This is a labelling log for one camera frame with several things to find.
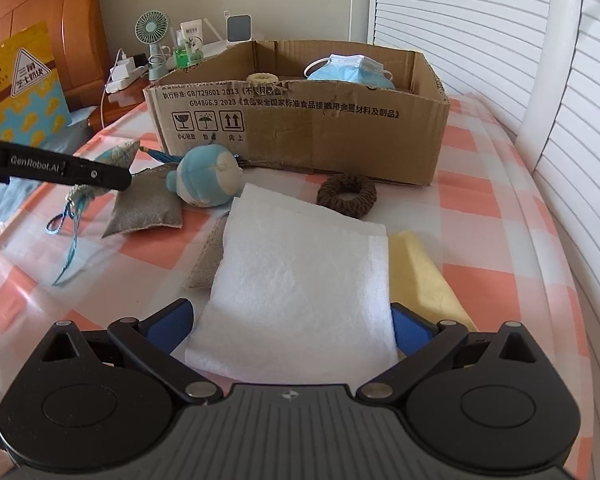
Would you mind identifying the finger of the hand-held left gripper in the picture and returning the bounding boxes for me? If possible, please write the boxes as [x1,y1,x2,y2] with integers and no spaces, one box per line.
[0,139,132,192]

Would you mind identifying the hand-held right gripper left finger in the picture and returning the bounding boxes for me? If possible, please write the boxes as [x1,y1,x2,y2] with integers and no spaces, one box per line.
[45,299,226,405]

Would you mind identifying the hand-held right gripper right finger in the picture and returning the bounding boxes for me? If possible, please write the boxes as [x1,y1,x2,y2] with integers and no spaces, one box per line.
[356,304,548,403]

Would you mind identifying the yellow cloth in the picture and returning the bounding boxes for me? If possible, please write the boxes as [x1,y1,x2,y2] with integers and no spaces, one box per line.
[387,231,478,333]

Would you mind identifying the patterned sachet with tassel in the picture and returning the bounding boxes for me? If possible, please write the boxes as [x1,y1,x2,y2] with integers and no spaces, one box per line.
[45,140,142,288]

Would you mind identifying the grey fabric pouch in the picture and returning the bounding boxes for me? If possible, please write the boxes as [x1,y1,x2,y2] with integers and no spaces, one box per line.
[101,167,183,238]
[181,215,231,290]

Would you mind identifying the dark blue tassel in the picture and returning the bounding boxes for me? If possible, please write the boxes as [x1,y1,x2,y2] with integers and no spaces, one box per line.
[140,146,182,167]

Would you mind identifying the white cloth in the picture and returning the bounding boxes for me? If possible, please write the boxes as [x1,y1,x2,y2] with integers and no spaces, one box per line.
[185,183,398,386]

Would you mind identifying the blue plush toy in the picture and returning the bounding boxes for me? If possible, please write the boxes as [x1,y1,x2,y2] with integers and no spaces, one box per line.
[166,144,245,208]

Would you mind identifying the brown scrunchie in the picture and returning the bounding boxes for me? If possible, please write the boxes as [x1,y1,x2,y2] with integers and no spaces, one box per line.
[316,175,377,220]

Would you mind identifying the brown cardboard box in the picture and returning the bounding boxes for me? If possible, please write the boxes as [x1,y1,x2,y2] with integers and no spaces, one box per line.
[143,40,451,187]

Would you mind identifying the yellow blue bag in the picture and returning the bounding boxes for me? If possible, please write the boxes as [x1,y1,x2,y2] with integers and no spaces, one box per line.
[0,21,73,148]

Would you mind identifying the wooden nightstand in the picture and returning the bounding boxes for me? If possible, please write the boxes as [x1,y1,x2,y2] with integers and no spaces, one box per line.
[65,75,153,126]

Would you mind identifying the white power strip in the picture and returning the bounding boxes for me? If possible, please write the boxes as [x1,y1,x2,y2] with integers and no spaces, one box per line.
[105,57,148,95]

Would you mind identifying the wooden headboard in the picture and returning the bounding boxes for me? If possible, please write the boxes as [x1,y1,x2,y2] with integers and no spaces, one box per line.
[0,0,108,106]

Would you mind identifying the green desk fan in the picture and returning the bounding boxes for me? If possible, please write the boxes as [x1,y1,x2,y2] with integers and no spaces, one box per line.
[135,10,173,81]

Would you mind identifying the orange white checked tablecloth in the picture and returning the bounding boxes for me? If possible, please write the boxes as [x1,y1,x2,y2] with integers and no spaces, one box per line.
[0,92,581,480]

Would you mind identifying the white tube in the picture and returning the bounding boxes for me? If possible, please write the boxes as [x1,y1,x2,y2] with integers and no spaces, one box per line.
[180,20,203,61]

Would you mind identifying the blue face mask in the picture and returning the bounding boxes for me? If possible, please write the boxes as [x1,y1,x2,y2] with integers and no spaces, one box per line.
[302,54,396,92]

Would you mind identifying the white louvred wardrobe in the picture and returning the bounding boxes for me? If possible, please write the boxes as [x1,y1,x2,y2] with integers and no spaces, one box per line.
[367,0,600,221]

